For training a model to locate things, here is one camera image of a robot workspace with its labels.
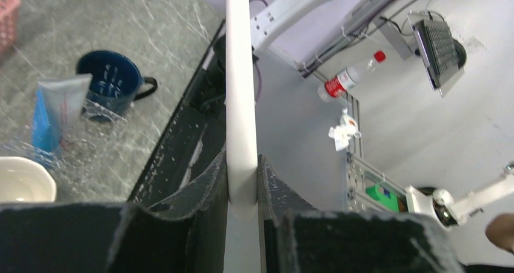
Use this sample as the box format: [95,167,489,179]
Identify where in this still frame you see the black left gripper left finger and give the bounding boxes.
[1,152,228,272]

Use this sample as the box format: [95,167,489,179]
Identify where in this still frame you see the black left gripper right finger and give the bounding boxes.
[257,156,464,272]

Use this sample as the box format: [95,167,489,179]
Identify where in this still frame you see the dark blue mug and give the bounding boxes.
[75,50,158,116]

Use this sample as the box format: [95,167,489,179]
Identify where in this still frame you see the blue toothpaste tube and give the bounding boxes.
[31,88,61,152]

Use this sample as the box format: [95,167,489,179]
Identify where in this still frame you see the light blue white mug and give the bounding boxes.
[1,157,57,203]

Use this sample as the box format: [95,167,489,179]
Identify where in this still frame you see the white red-capped toothpaste tube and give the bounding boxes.
[38,73,92,140]

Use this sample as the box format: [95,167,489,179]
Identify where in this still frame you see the crumpled white paper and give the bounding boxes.
[328,109,361,152]

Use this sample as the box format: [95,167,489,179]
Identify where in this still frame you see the clear red-capped plastic bottle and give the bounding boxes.
[318,50,387,102]

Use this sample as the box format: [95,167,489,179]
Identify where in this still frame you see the black keyboard on stand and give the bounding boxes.
[407,10,467,97]

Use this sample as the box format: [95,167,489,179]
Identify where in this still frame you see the pink plastic basket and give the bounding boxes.
[1,0,21,54]

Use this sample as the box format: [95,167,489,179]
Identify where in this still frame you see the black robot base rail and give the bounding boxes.
[128,22,226,207]

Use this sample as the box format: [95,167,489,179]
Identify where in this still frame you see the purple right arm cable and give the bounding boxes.
[249,0,270,103]

